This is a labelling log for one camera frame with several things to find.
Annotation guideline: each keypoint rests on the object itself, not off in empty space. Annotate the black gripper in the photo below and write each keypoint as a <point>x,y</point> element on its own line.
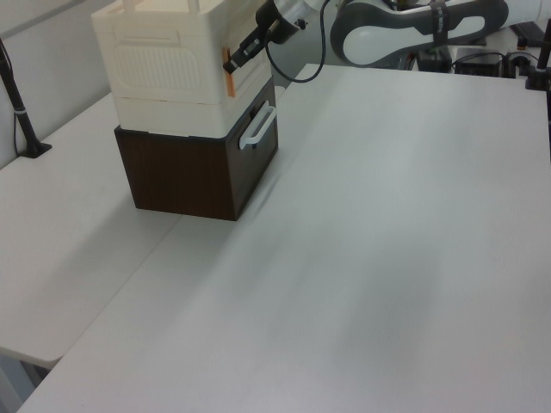
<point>275,19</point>

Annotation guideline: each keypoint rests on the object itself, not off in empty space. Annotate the cream cabinet door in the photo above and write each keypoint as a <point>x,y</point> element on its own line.
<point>254,73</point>

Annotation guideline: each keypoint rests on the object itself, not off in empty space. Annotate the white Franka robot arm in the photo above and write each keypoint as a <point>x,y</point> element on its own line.
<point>387,26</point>

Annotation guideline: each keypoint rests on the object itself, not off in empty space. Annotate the cream plastic cabinet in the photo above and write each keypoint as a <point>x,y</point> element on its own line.
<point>163,64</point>

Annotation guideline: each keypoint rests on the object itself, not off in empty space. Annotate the dark brown wooden drawer box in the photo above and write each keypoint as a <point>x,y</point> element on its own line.
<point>181,176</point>

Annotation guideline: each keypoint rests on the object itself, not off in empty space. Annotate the black device with green light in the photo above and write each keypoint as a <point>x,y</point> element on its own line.
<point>435,60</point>

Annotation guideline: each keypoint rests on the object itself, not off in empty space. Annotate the black electronics box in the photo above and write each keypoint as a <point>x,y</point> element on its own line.
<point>482,64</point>

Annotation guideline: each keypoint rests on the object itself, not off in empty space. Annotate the small black device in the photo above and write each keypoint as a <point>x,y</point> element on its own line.
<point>527,32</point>

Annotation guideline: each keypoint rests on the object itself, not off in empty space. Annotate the black camera stand pole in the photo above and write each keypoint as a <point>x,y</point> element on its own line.
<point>540,64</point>
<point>19,112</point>

